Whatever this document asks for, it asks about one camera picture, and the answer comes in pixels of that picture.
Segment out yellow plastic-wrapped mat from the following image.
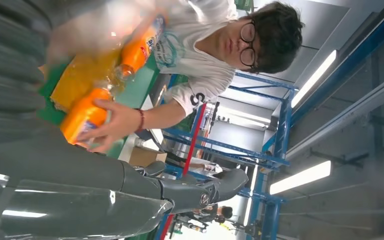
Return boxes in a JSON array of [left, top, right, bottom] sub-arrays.
[[50, 49, 123, 112]]

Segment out red pole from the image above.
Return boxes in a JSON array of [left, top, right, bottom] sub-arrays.
[[160, 103, 208, 240]]

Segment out background person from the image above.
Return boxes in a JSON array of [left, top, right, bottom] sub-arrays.
[[178, 204, 234, 233]]

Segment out black round eyeglasses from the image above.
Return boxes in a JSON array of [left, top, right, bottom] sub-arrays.
[[239, 19, 257, 70]]

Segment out ceiling light strip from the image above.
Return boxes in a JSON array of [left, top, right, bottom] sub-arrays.
[[290, 49, 339, 109], [269, 160, 333, 196]]

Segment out red bracelet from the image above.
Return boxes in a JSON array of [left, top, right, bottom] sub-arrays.
[[135, 108, 146, 132]]

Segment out blue metal shelf frame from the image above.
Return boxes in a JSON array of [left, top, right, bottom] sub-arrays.
[[155, 71, 299, 240]]

